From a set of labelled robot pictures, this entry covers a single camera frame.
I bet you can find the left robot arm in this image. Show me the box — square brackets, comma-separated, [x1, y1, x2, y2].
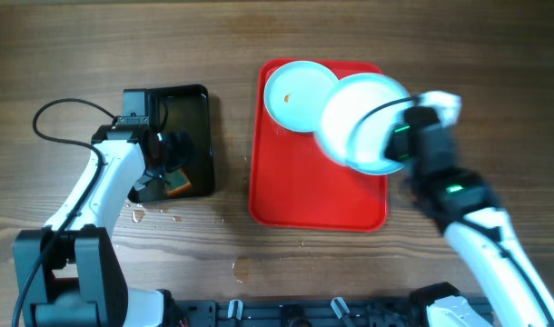
[11, 124, 194, 326]

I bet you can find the light blue plate top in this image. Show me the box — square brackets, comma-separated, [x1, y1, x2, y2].
[263, 61, 339, 133]

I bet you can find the black water tray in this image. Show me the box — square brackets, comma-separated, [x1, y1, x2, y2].
[128, 84, 215, 203]

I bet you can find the light blue plate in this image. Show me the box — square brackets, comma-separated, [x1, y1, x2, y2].
[315, 73, 412, 167]
[345, 112, 403, 175]
[263, 61, 339, 133]

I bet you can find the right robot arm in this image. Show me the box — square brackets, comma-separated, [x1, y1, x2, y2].
[384, 106, 554, 326]

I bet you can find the red plastic tray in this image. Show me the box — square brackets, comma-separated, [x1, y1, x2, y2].
[249, 58, 389, 233]

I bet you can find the light blue plate bottom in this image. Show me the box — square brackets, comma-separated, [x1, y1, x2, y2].
[315, 73, 412, 167]

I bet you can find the orange green scrub sponge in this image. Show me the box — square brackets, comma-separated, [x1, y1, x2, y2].
[165, 168, 193, 197]

